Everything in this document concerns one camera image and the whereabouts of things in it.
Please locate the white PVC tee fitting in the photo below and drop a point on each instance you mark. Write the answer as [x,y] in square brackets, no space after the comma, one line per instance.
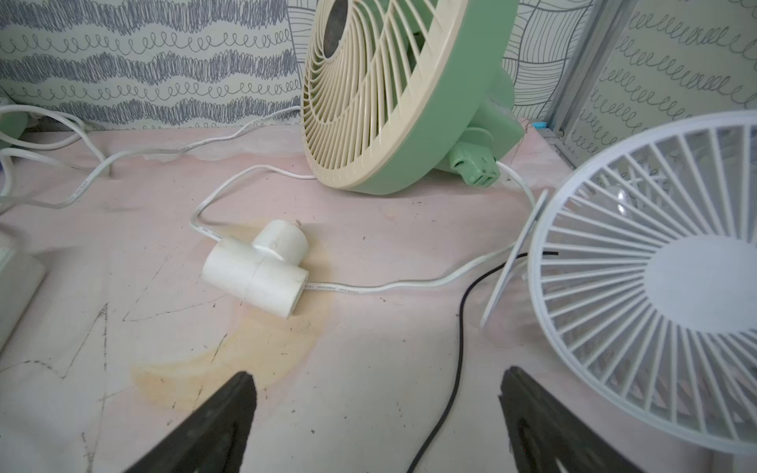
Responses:
[265,273]

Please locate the white power strip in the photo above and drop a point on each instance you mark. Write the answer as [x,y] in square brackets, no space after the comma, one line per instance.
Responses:
[21,275]

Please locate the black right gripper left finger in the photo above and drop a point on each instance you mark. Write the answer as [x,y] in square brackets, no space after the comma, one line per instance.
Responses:
[213,438]

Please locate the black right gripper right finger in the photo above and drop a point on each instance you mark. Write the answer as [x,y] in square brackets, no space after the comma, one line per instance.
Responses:
[545,436]

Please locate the green cream fan right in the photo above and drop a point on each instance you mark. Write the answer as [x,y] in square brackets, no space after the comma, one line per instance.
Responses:
[395,89]

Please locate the small white desk fan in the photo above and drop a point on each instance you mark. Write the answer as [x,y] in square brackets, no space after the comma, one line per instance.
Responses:
[642,277]

